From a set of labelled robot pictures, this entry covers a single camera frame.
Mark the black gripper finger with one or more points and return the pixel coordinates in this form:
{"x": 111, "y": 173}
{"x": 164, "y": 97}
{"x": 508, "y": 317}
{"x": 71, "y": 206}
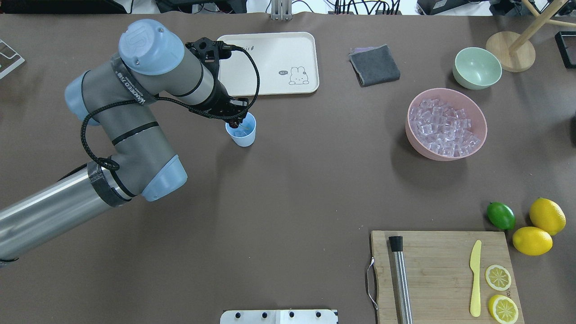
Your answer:
{"x": 237, "y": 120}

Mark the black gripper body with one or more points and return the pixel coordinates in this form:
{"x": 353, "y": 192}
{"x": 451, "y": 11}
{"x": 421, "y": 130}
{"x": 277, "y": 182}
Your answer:
{"x": 222, "y": 100}

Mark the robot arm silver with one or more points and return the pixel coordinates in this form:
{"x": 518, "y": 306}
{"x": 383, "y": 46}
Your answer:
{"x": 129, "y": 153}

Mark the light blue plastic cup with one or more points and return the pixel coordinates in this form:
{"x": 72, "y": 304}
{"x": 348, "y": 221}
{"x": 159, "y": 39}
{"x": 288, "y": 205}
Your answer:
{"x": 244, "y": 135}

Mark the pink bowl of ice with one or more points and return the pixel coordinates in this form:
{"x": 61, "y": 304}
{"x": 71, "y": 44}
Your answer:
{"x": 445, "y": 125}

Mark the wooden cup tree stand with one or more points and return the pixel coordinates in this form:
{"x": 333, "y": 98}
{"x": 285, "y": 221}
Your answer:
{"x": 514, "y": 51}

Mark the cream rabbit serving tray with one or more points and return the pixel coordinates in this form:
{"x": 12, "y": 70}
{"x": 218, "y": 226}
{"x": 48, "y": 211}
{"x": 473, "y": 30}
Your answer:
{"x": 286, "y": 61}

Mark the grey folded cloth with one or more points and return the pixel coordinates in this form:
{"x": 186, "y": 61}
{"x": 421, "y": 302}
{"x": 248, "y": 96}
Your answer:
{"x": 374, "y": 65}

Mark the mint green bowl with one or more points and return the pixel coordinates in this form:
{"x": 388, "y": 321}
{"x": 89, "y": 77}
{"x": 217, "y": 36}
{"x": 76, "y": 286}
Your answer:
{"x": 476, "y": 69}

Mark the bamboo cutting board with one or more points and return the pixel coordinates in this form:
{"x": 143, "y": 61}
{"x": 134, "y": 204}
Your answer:
{"x": 439, "y": 277}

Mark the green lime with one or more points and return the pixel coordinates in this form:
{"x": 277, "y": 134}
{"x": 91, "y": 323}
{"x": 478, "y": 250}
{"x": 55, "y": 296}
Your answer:
{"x": 501, "y": 216}

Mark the lemon slice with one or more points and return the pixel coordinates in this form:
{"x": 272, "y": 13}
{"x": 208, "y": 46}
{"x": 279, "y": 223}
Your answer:
{"x": 498, "y": 277}
{"x": 503, "y": 309}

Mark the yellow plastic knife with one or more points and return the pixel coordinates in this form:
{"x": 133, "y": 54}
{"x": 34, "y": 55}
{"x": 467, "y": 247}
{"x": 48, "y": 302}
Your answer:
{"x": 475, "y": 266}

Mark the yellow lemon front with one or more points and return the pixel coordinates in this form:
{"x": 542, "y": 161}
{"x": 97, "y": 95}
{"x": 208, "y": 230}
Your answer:
{"x": 532, "y": 241}

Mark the yellow lemon near lime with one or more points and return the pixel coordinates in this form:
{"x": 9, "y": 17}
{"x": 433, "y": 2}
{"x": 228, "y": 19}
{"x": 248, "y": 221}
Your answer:
{"x": 547, "y": 215}

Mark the aluminium frame post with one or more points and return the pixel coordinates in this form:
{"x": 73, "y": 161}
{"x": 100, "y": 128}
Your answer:
{"x": 281, "y": 10}

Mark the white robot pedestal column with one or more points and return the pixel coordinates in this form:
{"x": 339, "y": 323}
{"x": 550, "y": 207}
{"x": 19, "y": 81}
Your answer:
{"x": 287, "y": 316}

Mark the white wire cup rack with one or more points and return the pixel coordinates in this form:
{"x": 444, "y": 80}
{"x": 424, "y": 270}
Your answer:
{"x": 9, "y": 59}

